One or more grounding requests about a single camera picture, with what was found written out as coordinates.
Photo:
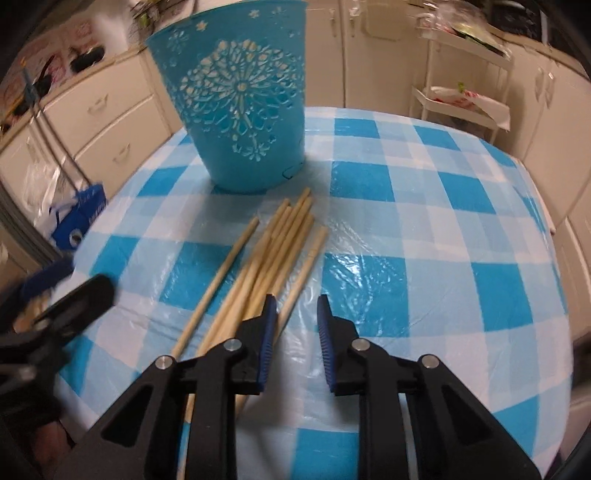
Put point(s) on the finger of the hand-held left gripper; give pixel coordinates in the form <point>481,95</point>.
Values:
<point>87,295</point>
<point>46,278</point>

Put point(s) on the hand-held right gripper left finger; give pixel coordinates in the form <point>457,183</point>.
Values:
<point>267,350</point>

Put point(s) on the translucent hanging bag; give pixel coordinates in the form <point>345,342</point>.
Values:
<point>379,18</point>

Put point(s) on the pile of wooden chopsticks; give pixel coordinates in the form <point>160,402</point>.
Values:
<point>277,249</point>

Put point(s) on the white trolley rack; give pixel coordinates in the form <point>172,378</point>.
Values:
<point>461,60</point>

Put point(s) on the pink wall stickers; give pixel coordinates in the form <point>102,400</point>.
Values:
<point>46,64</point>

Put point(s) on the clear plastic bag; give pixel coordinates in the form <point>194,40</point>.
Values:
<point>461,18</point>

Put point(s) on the black kettle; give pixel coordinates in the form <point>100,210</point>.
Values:
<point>87,57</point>

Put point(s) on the blue shopping bag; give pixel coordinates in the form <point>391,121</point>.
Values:
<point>78,217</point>

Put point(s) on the mop poles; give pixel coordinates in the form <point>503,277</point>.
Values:
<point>48,138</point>

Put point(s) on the white red printed plastic bag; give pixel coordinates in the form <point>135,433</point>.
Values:
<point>466,99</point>

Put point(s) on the cream tall cabinet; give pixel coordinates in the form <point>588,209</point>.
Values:
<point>549,115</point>

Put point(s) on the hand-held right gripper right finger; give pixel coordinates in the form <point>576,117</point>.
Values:
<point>324,350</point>

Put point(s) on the cream drawer cabinet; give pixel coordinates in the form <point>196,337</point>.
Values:
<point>106,115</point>

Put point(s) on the cream door cabinet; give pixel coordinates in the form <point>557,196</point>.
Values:
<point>351,60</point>

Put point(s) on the blue checkered tablecloth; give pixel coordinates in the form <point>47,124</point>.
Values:
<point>415,240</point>

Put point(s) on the blue cutout pattern cup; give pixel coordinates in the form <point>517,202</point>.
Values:
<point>240,106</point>

